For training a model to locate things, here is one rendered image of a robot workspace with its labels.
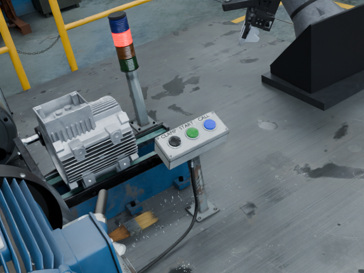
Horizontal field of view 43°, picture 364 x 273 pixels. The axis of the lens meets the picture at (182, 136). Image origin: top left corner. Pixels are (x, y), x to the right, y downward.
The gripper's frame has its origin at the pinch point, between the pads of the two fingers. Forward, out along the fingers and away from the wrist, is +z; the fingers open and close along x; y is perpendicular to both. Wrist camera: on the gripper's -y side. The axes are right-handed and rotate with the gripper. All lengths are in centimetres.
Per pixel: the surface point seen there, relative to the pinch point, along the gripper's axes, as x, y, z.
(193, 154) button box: -57, -11, -6
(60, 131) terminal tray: -56, -43, -1
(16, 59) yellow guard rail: 121, -130, 147
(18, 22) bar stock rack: 304, -205, 263
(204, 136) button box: -54, -9, -9
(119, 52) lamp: -10.9, -37.6, 7.6
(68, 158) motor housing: -60, -40, 3
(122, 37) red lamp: -9.8, -37.7, 2.3
